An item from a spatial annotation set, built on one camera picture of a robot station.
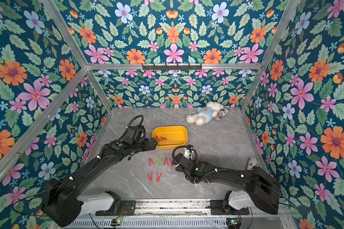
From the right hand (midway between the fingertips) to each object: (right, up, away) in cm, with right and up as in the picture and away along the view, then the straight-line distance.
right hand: (178, 163), depth 82 cm
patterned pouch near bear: (+34, +32, +32) cm, 57 cm away
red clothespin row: (-19, -1, +9) cm, 21 cm away
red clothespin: (-9, -1, +9) cm, 12 cm away
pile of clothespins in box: (-13, +12, +18) cm, 25 cm away
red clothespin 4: (-12, -10, +2) cm, 16 cm away
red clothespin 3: (-16, -9, +3) cm, 19 cm away
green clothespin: (-12, -2, +9) cm, 15 cm away
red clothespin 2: (-4, -4, +8) cm, 10 cm away
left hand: (-15, +12, 0) cm, 19 cm away
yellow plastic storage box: (-2, +13, +21) cm, 25 cm away
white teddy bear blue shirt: (+19, +29, +25) cm, 43 cm away
